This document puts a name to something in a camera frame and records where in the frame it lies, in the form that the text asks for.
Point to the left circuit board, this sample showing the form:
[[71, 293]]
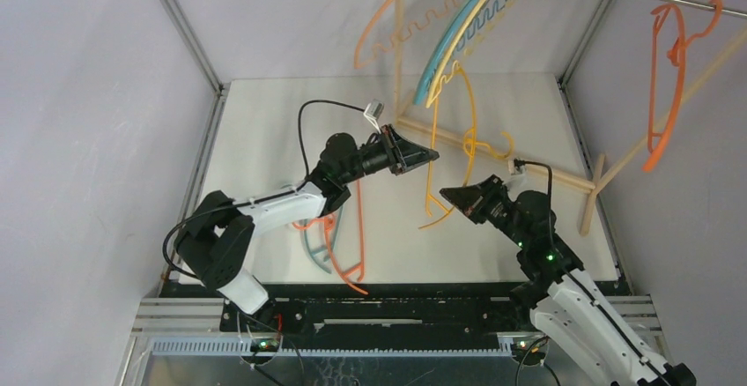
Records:
[[266, 346]]

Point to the right circuit board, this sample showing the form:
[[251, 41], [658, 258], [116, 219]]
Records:
[[529, 353]]

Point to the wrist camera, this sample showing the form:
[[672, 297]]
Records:
[[517, 174], [373, 112]]

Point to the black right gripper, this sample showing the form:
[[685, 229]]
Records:
[[487, 199]]

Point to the orange plastic hanger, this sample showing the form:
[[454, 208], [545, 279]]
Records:
[[348, 259], [670, 43]]

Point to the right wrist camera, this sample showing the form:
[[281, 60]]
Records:
[[517, 174]]

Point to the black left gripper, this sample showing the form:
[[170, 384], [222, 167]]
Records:
[[405, 154]]

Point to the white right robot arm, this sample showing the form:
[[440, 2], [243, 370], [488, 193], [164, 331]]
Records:
[[562, 300]]

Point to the teal plastic hanger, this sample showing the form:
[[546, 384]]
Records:
[[319, 255]]

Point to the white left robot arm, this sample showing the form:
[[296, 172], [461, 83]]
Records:
[[214, 242]]

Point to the yellow-orange plastic hanger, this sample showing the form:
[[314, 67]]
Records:
[[470, 144]]

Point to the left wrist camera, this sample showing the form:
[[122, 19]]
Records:
[[373, 112]]

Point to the pale yellow wavy hanger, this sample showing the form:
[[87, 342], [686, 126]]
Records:
[[445, 65]]

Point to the wooden clothes rack frame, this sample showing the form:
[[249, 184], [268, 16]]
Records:
[[600, 180]]

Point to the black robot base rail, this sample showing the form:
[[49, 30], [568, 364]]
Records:
[[435, 317]]

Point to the circuit board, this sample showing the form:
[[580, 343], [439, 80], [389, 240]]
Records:
[[529, 353], [266, 346]]

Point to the peach wavy hanger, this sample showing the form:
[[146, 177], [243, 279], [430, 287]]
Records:
[[403, 32]]

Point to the light blue wavy hanger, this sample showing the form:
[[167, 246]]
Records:
[[486, 14]]

